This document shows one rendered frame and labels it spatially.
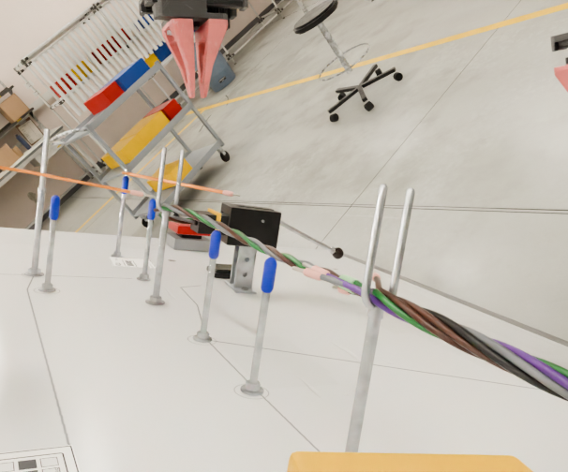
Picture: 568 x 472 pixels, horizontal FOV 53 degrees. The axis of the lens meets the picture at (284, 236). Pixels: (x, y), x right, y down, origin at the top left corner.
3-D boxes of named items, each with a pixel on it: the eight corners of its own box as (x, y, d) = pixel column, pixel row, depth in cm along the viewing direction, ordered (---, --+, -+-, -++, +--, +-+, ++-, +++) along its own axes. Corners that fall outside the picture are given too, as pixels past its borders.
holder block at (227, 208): (276, 249, 61) (281, 213, 60) (226, 244, 59) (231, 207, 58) (263, 242, 65) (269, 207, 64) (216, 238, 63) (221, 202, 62)
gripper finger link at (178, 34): (246, 95, 58) (242, -2, 56) (176, 95, 56) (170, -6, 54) (229, 99, 64) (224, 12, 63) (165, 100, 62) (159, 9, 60)
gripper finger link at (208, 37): (232, 95, 58) (228, -3, 56) (161, 95, 55) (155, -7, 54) (216, 99, 64) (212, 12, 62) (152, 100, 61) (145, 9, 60)
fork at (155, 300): (164, 300, 53) (183, 149, 51) (167, 305, 51) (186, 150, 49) (142, 299, 52) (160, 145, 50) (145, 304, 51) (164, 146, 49)
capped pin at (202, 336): (188, 338, 44) (202, 228, 42) (202, 334, 45) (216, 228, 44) (201, 344, 43) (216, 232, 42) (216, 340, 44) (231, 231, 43)
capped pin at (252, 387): (242, 395, 35) (261, 258, 34) (238, 385, 36) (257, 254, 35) (265, 396, 35) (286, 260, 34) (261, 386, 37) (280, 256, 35)
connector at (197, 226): (239, 235, 60) (242, 217, 60) (195, 233, 58) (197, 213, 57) (231, 230, 63) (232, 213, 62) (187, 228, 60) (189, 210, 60)
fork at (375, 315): (352, 464, 29) (401, 185, 27) (374, 484, 27) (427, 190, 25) (320, 469, 28) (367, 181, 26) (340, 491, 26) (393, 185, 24)
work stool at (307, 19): (329, 132, 394) (272, 49, 365) (343, 94, 436) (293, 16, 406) (399, 97, 364) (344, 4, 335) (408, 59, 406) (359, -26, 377)
